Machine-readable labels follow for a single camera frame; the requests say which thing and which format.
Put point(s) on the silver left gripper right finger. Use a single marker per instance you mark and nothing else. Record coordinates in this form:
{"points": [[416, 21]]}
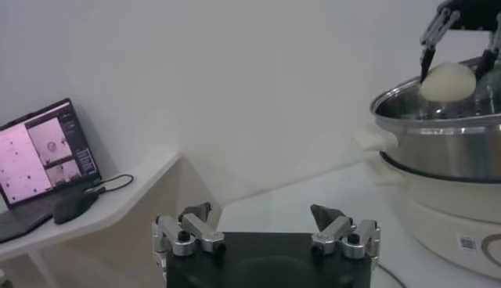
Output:
{"points": [[332, 231]]}

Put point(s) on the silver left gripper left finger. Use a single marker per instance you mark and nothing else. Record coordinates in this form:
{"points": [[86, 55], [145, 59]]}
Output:
{"points": [[199, 231]]}

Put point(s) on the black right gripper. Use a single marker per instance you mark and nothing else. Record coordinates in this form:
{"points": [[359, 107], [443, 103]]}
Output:
{"points": [[477, 13]]}

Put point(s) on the white steamed baozi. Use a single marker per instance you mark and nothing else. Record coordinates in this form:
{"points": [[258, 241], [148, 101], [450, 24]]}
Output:
{"points": [[448, 84]]}

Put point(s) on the stainless steel steamer basket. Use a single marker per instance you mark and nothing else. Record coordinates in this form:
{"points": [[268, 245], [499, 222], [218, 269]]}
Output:
{"points": [[438, 148]]}

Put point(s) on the white side desk with mouse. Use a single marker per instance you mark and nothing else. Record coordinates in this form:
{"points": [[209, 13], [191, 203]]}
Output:
{"points": [[129, 203]]}

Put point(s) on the cream electric cooker base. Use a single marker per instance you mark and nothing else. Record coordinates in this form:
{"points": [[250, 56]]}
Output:
{"points": [[442, 211]]}

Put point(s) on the black computer mouse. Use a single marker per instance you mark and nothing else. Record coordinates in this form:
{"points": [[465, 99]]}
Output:
{"points": [[74, 207]]}

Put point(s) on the black laptop with pink screen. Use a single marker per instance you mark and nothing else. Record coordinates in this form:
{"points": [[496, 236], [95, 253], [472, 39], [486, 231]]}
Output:
{"points": [[35, 156]]}

